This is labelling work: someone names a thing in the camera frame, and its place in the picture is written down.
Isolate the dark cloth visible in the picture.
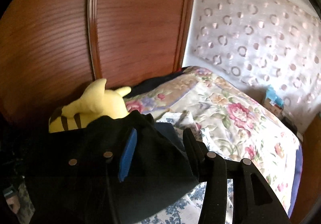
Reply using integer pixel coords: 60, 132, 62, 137
130, 67, 191, 99

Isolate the yellow plush toy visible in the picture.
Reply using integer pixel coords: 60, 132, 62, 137
48, 78, 132, 133

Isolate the circle-patterned sheer curtain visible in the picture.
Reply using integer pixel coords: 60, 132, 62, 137
192, 0, 321, 124

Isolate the bed with floral sheet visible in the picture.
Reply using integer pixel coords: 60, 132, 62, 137
140, 179, 234, 224

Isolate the pink floral quilt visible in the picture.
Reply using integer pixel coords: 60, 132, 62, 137
124, 66, 304, 217

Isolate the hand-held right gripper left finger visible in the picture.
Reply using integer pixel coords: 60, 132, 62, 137
66, 129, 138, 224

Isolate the cardboard box with blue cloth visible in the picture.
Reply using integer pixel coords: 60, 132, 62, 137
263, 85, 285, 114

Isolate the black printed T-shirt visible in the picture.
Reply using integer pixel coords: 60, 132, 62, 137
15, 110, 201, 224

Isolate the navy folded garment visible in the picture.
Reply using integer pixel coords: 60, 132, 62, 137
154, 124, 183, 149

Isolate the long wooden cabinet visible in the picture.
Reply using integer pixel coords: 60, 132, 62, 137
291, 111, 321, 224

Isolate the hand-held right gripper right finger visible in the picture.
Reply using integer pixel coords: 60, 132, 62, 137
183, 128, 291, 224

